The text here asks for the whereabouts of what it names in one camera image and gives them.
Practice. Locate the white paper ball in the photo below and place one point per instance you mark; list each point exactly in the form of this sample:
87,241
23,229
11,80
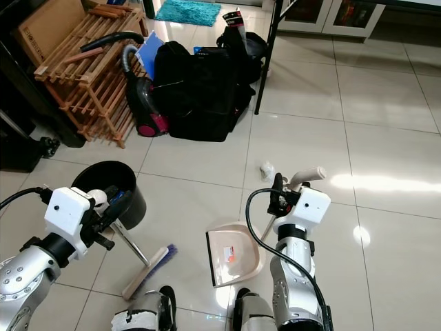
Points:
267,172

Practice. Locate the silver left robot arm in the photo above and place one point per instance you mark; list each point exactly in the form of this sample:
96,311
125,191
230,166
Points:
34,283

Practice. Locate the teal shaggy floor mat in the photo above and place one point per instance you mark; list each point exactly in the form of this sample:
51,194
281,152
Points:
187,12

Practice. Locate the black round waste bin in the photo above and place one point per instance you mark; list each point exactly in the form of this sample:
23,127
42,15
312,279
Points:
132,207

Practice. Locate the robot left leg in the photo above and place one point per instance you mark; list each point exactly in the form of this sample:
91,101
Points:
145,314

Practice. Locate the robot leg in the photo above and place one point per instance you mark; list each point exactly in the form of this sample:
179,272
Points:
255,314
145,314

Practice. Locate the black wheeled base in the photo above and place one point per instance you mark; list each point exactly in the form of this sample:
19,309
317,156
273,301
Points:
24,155

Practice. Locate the black and pink vacuum cleaner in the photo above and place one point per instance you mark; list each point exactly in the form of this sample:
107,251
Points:
145,103

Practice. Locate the robot right leg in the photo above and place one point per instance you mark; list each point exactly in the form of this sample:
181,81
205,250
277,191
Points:
255,314

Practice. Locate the large black fabric bag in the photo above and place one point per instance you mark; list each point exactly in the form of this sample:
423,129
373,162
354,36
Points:
196,89

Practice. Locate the wooden slatted shoe rack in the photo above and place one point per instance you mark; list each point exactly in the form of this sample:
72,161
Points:
86,76

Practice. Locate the grey table with black legs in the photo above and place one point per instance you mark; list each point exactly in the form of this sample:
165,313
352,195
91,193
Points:
267,58

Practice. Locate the small black backpack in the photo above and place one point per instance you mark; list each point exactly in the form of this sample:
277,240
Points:
244,45

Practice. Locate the blue folder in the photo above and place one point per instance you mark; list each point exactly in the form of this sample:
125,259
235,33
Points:
151,52

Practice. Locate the black glossy cabinet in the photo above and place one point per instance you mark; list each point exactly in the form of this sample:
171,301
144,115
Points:
17,69

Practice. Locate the white glass-door cabinet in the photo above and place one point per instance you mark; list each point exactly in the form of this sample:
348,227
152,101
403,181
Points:
341,15

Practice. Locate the brown cardboard box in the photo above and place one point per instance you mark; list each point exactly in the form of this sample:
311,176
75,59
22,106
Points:
48,27

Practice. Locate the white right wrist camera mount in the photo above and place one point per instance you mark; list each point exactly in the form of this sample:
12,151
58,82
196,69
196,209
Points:
311,210

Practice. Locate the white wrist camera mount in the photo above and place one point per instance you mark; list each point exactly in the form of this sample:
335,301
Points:
311,210
69,210

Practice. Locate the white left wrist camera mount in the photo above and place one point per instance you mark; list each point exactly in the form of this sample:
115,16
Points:
69,210

